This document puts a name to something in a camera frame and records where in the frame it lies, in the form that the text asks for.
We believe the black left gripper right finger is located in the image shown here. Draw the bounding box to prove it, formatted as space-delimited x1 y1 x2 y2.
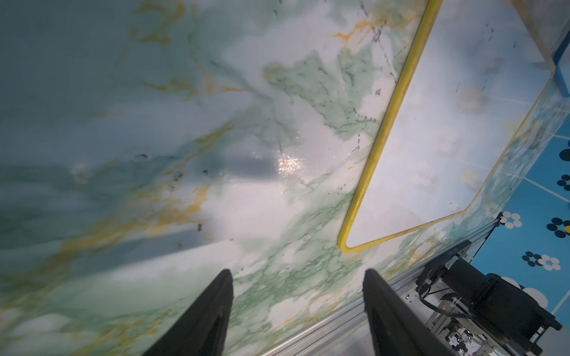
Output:
363 268 451 356

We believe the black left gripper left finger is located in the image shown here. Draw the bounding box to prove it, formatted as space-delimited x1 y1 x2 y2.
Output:
144 269 234 356

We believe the yellow-framed whiteboard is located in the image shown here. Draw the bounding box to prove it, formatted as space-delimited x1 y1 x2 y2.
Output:
338 1 555 254

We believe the blue-framed whiteboard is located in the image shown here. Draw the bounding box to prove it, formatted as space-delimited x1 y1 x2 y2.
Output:
553 33 570 98

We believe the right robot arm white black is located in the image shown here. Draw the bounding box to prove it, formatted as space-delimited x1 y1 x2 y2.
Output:
416 240 563 355

